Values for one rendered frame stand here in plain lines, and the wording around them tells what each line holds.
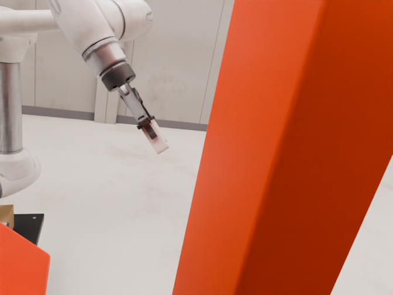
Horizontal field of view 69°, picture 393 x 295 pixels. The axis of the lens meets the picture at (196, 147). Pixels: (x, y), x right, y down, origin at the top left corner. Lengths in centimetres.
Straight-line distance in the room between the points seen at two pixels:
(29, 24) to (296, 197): 83
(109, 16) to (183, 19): 372
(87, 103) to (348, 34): 419
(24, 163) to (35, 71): 303
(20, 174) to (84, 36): 86
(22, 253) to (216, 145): 24
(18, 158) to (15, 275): 119
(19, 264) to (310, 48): 26
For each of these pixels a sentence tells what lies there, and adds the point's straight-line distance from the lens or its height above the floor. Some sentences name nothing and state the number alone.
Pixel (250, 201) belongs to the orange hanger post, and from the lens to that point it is 30.
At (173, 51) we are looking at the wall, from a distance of 439.
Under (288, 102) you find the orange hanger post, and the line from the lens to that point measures 26.
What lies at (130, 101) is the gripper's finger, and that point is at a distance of 63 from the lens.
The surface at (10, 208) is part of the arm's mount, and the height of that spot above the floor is 42.
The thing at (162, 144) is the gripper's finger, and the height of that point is 104.
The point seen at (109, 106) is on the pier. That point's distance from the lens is 429.
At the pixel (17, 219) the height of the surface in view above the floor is 30.
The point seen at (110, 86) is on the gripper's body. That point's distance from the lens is 68.
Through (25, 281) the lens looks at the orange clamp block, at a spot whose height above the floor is 109.
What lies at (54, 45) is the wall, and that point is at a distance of 429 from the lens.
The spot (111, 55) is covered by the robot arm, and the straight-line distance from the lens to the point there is 68.
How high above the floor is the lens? 125
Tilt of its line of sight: 19 degrees down
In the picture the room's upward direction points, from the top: 12 degrees clockwise
